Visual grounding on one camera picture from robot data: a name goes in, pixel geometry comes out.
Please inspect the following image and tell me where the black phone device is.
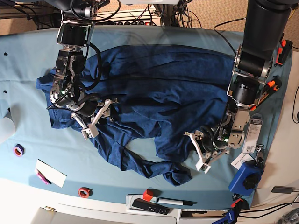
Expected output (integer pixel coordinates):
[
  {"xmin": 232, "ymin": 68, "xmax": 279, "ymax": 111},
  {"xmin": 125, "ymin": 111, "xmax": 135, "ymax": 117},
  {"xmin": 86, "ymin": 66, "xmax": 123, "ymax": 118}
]
[{"xmin": 271, "ymin": 186, "xmax": 293, "ymax": 194}]

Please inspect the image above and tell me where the white label card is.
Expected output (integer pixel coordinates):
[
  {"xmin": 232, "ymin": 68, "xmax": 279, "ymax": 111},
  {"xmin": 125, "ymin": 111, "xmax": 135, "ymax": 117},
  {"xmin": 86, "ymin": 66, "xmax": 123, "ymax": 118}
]
[{"xmin": 231, "ymin": 153, "xmax": 254, "ymax": 170}]

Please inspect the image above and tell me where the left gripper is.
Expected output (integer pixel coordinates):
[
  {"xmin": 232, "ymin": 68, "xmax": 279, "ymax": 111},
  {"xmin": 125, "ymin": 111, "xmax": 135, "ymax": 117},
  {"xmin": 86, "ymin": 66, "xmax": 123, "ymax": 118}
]
[{"xmin": 184, "ymin": 130, "xmax": 229, "ymax": 166}]

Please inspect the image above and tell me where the white paper card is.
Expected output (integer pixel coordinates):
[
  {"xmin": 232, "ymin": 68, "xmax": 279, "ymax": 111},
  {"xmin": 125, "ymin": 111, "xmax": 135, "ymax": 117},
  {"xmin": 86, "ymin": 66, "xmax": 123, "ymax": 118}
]
[{"xmin": 35, "ymin": 160, "xmax": 67, "ymax": 188}]

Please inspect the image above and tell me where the power strip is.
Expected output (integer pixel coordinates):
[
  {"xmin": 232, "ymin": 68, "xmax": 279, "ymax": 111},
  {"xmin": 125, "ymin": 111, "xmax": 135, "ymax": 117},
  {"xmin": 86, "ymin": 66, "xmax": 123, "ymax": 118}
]
[{"xmin": 96, "ymin": 9, "xmax": 162, "ymax": 26}]

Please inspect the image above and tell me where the white marker pen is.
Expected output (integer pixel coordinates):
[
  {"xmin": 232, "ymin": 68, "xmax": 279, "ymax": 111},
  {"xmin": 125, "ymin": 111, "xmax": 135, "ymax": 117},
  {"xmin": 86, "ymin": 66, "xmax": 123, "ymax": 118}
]
[{"xmin": 157, "ymin": 197, "xmax": 196, "ymax": 206}]

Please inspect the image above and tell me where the red cube block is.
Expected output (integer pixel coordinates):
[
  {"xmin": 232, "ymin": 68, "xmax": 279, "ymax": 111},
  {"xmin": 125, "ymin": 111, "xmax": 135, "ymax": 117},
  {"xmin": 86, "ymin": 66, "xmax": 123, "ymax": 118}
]
[{"xmin": 142, "ymin": 189, "xmax": 154, "ymax": 202}]

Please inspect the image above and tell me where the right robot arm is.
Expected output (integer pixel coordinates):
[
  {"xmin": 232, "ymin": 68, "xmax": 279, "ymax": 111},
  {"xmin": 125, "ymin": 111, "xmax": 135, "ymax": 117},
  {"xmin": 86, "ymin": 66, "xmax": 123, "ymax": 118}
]
[{"xmin": 47, "ymin": 0, "xmax": 116, "ymax": 139}]

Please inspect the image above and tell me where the orange black utility knife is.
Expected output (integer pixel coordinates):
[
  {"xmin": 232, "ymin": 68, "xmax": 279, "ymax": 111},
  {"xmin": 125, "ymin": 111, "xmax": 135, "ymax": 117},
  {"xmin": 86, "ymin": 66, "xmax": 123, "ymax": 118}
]
[{"xmin": 250, "ymin": 76, "xmax": 282, "ymax": 111}]

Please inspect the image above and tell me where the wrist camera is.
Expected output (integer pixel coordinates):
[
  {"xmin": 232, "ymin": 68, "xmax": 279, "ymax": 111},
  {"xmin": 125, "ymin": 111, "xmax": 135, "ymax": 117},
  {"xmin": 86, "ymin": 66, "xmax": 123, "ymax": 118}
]
[
  {"xmin": 81, "ymin": 126, "xmax": 99, "ymax": 140},
  {"xmin": 195, "ymin": 161, "xmax": 211, "ymax": 174}
]

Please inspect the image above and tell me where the orange black clamp top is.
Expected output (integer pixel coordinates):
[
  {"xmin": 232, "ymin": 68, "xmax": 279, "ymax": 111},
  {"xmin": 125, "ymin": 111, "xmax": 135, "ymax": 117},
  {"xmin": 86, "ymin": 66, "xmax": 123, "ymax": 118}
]
[{"xmin": 274, "ymin": 40, "xmax": 293, "ymax": 67}]

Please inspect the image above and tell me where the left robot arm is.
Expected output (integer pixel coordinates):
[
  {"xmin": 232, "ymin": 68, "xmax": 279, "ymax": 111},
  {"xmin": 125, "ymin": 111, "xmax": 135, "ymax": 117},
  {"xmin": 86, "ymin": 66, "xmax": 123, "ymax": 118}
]
[{"xmin": 185, "ymin": 0, "xmax": 299, "ymax": 173}]

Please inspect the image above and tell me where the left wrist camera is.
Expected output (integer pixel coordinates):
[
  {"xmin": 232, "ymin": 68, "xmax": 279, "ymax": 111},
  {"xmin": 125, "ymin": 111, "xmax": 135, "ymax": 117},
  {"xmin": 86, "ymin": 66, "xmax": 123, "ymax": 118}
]
[{"xmin": 195, "ymin": 161, "xmax": 211, "ymax": 174}]

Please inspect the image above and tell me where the black remote control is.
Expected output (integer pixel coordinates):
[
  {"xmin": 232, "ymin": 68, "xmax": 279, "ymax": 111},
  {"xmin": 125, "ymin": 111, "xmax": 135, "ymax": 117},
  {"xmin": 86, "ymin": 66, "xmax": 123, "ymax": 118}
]
[{"xmin": 132, "ymin": 198, "xmax": 170, "ymax": 215}]

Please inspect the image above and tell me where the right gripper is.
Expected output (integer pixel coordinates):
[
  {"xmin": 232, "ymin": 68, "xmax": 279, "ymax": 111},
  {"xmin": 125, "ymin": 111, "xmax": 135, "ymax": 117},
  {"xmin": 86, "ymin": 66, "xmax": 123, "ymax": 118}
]
[{"xmin": 71, "ymin": 98, "xmax": 119, "ymax": 129}]

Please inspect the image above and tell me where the blue spring clamp bottom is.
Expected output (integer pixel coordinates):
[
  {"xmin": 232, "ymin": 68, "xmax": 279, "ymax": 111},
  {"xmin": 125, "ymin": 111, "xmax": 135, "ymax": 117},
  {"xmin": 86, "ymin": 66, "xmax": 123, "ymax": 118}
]
[{"xmin": 212, "ymin": 210, "xmax": 239, "ymax": 224}]

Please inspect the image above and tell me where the dark blue t-shirt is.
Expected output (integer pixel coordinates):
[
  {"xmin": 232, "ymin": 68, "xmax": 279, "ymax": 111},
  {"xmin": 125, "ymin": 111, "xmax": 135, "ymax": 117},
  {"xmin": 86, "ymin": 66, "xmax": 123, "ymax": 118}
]
[{"xmin": 35, "ymin": 44, "xmax": 235, "ymax": 187}]

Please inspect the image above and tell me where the blue box with knob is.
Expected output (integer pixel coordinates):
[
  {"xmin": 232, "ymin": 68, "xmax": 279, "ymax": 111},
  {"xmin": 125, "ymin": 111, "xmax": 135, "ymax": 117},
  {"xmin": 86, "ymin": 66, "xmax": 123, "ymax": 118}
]
[{"xmin": 228, "ymin": 161, "xmax": 264, "ymax": 196}]

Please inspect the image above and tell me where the white translucent cup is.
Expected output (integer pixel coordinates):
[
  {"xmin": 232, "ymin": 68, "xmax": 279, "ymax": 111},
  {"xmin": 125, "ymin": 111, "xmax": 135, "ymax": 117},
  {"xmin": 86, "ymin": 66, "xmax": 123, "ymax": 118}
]
[{"xmin": 0, "ymin": 117, "xmax": 16, "ymax": 144}]

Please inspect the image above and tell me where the red tape roll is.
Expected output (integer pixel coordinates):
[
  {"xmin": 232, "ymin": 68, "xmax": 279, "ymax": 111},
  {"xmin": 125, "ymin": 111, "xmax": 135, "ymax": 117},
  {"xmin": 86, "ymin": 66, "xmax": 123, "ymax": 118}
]
[{"xmin": 78, "ymin": 187, "xmax": 93, "ymax": 198}]

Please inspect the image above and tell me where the packaged tool blister pack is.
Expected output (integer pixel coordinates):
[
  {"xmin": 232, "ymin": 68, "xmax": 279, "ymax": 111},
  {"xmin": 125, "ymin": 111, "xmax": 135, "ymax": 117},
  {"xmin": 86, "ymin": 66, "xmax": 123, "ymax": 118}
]
[{"xmin": 242, "ymin": 113, "xmax": 263, "ymax": 154}]

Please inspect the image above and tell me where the purple tape roll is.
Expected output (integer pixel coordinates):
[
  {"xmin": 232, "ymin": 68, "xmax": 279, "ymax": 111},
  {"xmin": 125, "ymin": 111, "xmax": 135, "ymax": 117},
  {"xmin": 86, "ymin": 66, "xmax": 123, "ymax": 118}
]
[{"xmin": 13, "ymin": 144, "xmax": 25, "ymax": 157}]

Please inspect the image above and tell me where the light blue table cloth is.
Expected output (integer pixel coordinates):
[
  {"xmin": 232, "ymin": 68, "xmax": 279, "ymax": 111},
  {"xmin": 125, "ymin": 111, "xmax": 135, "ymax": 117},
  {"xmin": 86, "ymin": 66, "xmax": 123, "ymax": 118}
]
[{"xmin": 0, "ymin": 26, "xmax": 292, "ymax": 209}]

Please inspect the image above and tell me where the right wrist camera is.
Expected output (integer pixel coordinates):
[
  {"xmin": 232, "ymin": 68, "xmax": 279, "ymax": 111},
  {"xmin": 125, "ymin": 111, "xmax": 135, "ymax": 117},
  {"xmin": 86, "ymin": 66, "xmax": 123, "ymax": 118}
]
[{"xmin": 81, "ymin": 126, "xmax": 99, "ymax": 140}]

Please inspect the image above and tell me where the orange clamp bottom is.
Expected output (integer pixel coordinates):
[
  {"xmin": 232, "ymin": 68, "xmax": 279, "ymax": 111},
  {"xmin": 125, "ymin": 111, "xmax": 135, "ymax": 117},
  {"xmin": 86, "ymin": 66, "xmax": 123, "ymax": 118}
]
[{"xmin": 230, "ymin": 198, "xmax": 244, "ymax": 208}]

